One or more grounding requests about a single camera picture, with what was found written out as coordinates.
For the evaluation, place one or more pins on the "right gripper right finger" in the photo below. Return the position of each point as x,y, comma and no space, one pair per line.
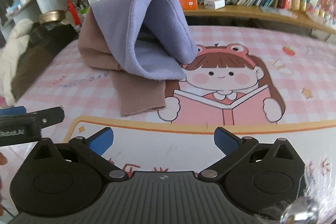
235,149

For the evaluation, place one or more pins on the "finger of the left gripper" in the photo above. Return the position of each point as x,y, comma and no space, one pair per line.
20,127

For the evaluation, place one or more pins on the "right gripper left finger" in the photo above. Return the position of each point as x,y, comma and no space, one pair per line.
90,151

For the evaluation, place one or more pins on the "purple and brown sweater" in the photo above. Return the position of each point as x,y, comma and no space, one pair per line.
144,44

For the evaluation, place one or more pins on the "pink cartoon checkered table mat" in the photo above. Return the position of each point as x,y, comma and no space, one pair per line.
295,98

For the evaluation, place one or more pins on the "white puffy jacket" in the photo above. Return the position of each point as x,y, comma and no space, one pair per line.
15,47

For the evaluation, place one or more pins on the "gold metal bowl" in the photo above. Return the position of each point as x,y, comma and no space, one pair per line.
52,16

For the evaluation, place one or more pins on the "white charger box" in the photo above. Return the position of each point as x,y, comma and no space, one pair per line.
214,4

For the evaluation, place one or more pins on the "orange white small box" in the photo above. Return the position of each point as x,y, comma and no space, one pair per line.
187,5

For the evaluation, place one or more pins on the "brown corduroy garment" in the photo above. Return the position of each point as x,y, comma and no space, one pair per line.
31,65

